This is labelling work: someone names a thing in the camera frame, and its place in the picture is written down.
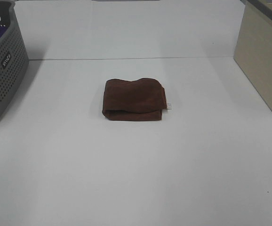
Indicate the grey perforated laundry basket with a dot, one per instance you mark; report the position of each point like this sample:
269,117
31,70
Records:
13,55

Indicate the brown towel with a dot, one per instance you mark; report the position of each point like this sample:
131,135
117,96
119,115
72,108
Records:
140,100

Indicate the beige plastic basket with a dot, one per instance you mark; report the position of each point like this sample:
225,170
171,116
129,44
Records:
253,51

